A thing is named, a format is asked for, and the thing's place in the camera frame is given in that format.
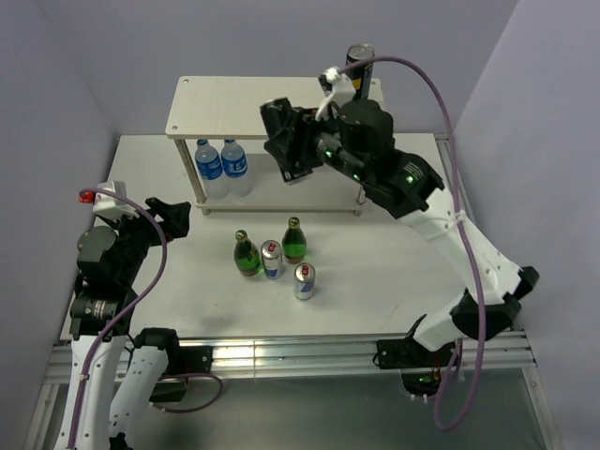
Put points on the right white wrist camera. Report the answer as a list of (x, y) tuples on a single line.
[(337, 89)]

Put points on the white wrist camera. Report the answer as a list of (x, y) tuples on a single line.
[(337, 89), (106, 206)]

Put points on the water bottle blue label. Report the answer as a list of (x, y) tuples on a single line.
[(235, 166), (211, 170)]

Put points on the silver blue energy can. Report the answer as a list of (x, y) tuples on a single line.
[(304, 276), (271, 254)]

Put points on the right water bottle blue label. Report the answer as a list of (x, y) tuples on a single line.
[(235, 166)]

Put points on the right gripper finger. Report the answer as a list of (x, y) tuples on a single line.
[(300, 133), (277, 117)]

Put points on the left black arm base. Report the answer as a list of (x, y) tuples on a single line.
[(180, 370)]

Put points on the black yellow can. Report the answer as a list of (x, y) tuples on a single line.
[(360, 76), (290, 160)]

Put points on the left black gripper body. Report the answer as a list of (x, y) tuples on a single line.
[(138, 234)]

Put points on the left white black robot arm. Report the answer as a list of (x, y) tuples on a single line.
[(101, 412)]

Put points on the aluminium front rail frame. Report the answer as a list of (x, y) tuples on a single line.
[(326, 393)]

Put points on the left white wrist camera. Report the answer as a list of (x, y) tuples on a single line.
[(106, 206)]

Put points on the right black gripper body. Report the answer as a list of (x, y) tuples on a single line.
[(325, 133)]

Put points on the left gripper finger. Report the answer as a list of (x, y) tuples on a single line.
[(176, 221), (158, 209)]

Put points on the left water bottle blue label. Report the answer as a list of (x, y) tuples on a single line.
[(211, 170)]

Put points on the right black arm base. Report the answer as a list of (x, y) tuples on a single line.
[(420, 369)]

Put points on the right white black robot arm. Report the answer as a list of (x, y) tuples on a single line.
[(357, 141)]

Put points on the white two-tier shelf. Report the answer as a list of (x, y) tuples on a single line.
[(219, 107)]

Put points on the green glass bottle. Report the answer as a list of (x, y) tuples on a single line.
[(245, 255), (294, 243)]

